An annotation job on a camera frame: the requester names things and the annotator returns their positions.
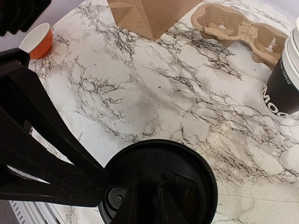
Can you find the stack of black paper cups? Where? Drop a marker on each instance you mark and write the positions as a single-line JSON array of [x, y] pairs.
[[281, 92]]

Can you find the aluminium front rail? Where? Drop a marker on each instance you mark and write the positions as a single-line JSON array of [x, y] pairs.
[[35, 213]]

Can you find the cardboard cup carrier tray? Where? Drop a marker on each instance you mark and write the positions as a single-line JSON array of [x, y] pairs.
[[227, 25]]

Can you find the black plastic cup lid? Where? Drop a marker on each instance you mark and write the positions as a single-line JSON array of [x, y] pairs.
[[159, 182]]

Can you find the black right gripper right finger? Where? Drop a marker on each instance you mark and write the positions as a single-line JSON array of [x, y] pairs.
[[165, 207]]

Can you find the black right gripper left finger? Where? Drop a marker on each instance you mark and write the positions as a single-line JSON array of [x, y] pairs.
[[138, 205]]

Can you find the brown paper bag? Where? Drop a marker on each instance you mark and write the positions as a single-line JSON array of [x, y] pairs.
[[149, 18]]

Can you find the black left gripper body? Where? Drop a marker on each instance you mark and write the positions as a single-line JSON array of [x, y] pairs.
[[19, 15]]

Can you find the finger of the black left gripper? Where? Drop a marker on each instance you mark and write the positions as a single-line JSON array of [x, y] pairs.
[[40, 159]]

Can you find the orange paper bowl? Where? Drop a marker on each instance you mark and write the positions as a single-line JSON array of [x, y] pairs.
[[38, 42]]

